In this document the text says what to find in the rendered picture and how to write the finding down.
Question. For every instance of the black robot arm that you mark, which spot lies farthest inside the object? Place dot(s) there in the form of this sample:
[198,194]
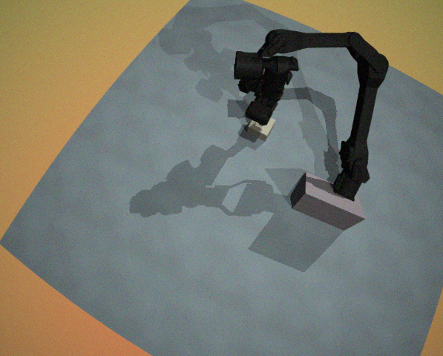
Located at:
[372,68]

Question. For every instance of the beige square block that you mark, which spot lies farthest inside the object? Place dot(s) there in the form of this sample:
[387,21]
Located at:
[261,131]

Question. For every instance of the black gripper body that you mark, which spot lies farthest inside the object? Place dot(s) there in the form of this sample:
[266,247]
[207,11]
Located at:
[261,111]

